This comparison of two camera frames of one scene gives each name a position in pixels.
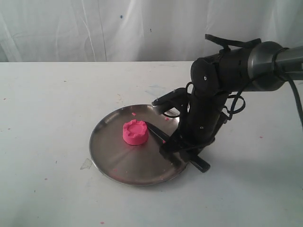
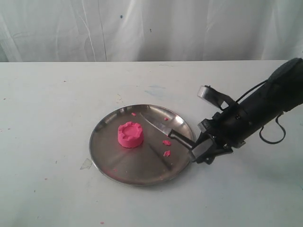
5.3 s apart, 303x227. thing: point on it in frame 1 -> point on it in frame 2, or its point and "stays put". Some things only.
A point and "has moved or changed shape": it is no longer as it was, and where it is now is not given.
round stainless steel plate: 137,165 stays put
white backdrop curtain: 139,30 stays put
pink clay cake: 135,132 has moved or changed shape
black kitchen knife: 198,162 has moved or changed shape
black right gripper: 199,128 -> 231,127
